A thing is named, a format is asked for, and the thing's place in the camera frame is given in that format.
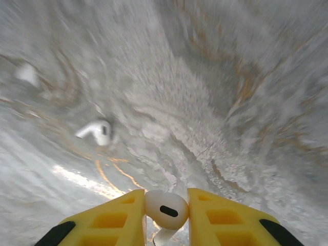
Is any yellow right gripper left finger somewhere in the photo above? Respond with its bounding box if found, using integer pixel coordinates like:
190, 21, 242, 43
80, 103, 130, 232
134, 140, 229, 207
34, 189, 148, 246

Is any white wireless earbud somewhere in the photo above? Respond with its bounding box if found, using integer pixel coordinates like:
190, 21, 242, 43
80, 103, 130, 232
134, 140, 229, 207
144, 190, 190, 246
75, 119, 112, 147
14, 63, 39, 87

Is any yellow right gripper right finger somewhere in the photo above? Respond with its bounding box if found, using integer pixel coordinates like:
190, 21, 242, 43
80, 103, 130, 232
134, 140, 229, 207
187, 188, 305, 246

